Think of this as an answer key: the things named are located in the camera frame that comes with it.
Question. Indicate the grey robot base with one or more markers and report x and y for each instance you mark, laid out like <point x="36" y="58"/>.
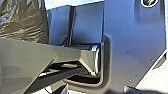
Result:
<point x="133" y="40"/>

